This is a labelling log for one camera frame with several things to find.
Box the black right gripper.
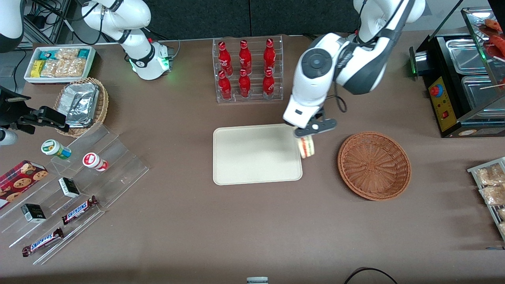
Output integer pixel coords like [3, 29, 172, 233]
[0, 86, 70, 135]

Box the triangle sandwich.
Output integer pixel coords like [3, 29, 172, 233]
[297, 136, 316, 159]

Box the tan wicker basket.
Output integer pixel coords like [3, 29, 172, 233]
[53, 77, 109, 138]

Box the cream plastic serving tray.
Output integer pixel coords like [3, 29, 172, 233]
[213, 123, 303, 186]

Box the brown round wicker basket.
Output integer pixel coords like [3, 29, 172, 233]
[337, 131, 412, 202]

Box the tray of bagged snacks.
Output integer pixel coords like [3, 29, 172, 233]
[467, 157, 505, 241]

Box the green cap small bottle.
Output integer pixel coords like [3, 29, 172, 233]
[41, 139, 73, 160]

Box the silver foil pack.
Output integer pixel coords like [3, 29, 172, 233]
[63, 82, 99, 128]

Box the yellow snack packet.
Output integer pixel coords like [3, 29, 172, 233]
[30, 60, 46, 78]

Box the red cola bottle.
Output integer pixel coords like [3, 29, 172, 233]
[263, 38, 277, 74]
[218, 41, 234, 76]
[238, 40, 253, 75]
[262, 69, 275, 99]
[218, 70, 233, 101]
[238, 69, 252, 99]

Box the clear cracker packet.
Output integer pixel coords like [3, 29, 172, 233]
[55, 48, 80, 61]
[41, 58, 86, 78]

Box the red cookie box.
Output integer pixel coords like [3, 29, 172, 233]
[0, 160, 49, 210]

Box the clear acrylic bottle rack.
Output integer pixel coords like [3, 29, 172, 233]
[212, 35, 284, 104]

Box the red cap small bottle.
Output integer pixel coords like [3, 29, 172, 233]
[82, 152, 109, 172]

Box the small black white box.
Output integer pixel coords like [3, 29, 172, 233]
[21, 203, 47, 224]
[58, 177, 81, 199]

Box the white rectangular snack bin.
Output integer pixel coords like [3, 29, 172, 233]
[24, 46, 97, 85]

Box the clear acrylic stepped stand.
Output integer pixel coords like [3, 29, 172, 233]
[0, 125, 150, 266]

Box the Snickers chocolate bar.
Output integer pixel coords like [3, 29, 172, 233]
[22, 227, 65, 258]
[61, 195, 99, 226]

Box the black hot food display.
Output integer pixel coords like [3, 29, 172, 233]
[409, 7, 505, 138]

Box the black backdrop panel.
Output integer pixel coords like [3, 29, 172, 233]
[144, 0, 357, 40]

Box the steel food pan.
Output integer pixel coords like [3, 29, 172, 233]
[445, 38, 491, 75]
[461, 74, 505, 112]

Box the red sausage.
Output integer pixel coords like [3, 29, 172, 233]
[484, 18, 505, 34]

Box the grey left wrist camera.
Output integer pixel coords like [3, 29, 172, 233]
[294, 118, 338, 139]

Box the aluminium frame shelf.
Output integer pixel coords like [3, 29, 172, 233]
[23, 0, 73, 45]

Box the black table cable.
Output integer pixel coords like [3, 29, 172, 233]
[343, 267, 399, 284]

